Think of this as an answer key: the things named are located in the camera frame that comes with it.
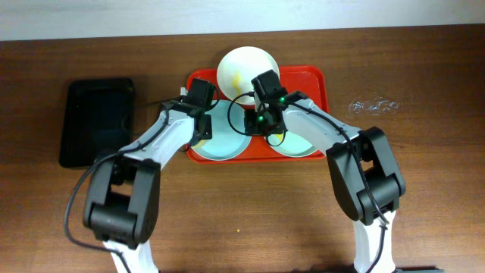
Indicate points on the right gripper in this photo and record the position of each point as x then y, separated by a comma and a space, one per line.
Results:
257, 128

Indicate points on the red plastic tray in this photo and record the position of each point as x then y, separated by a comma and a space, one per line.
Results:
306, 78

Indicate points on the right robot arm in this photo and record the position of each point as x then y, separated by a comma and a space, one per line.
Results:
366, 178

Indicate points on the light blue plate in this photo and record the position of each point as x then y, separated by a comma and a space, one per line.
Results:
225, 142

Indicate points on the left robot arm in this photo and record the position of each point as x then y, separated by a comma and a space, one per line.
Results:
122, 203

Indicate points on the black tray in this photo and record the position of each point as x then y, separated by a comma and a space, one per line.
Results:
98, 120

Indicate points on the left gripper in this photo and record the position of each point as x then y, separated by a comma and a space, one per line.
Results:
206, 128

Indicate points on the light green plate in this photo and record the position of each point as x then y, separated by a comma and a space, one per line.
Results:
290, 144

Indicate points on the white plate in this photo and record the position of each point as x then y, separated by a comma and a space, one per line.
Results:
240, 66

